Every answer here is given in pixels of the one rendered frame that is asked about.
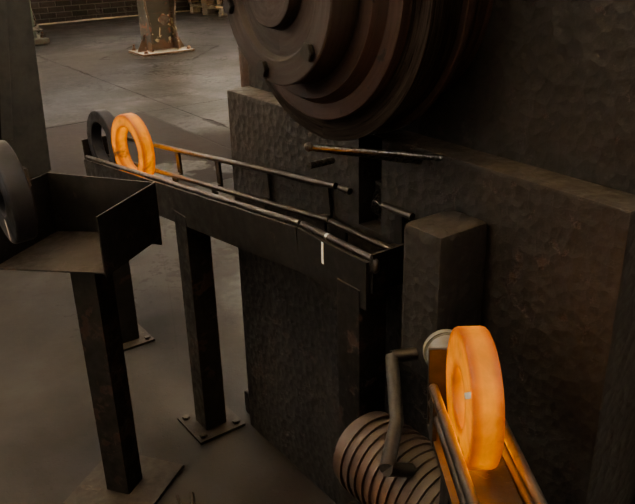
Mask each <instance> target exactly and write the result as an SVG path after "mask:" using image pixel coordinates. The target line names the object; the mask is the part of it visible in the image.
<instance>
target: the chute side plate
mask: <svg viewBox="0 0 635 504"><path fill-rule="evenodd" d="M84 164H85V169H86V175H87V176H93V177H104V178H115V179H125V180H136V181H147V182H155V185H156V193H157V202H158V211H159V216H161V217H164V218H166V219H169V220H171V221H174V222H175V217H174V210H175V211H177V212H179V213H180V214H182V215H183V216H185V217H186V224H187V227H189V228H191V229H194V230H196V231H199V232H201V233H203V234H206V235H208V236H211V237H213V238H216V239H218V240H221V241H223V242H226V243H228V244H231V245H233V246H236V247H238V248H241V249H243V250H246V251H248V252H251V253H253V254H256V255H258V256H260V257H263V258H265V259H268V260H270V261H273V262H275V263H278V264H280V265H283V266H285V267H288V268H290V269H293V270H295V271H298V272H300V273H302V274H303V275H305V276H307V277H308V278H310V279H312V280H314V281H315V282H317V283H319V284H321V285H322V286H324V287H326V288H327V289H329V290H331V291H333V292H334V293H336V294H337V278H339V279H340V280H342V281H344V282H346V283H348V284H349V285H351V286H353V287H355V288H357V289H358V290H360V308H362V309H364V310H365V311H367V310H368V304H369V262H367V261H365V260H363V259H361V258H359V257H357V256H355V255H353V254H351V253H349V252H347V251H345V250H343V249H341V248H339V247H337V246H335V245H333V244H332V243H330V242H328V241H326V240H324V239H322V238H320V237H318V236H316V235H314V234H311V233H309V232H307V231H305V230H304V229H302V228H300V227H299V228H298V227H297V226H294V225H291V224H288V223H285V222H282V221H278V220H275V219H272V218H269V217H266V216H263V215H260V214H257V213H253V212H250V211H247V210H244V209H241V208H238V207H235V206H231V205H228V204H225V203H222V202H219V201H216V200H213V199H210V198H207V197H203V196H200V195H197V194H194V193H191V192H188V191H185V190H181V189H178V188H175V187H172V186H169V185H166V184H163V183H160V182H156V181H153V180H150V179H147V178H144V177H141V176H138V175H135V174H131V173H128V172H125V171H122V170H119V169H116V168H113V167H110V166H106V165H103V164H100V163H97V162H94V161H91V160H88V159H84ZM321 242H323V251H324V264H322V263H321Z"/></svg>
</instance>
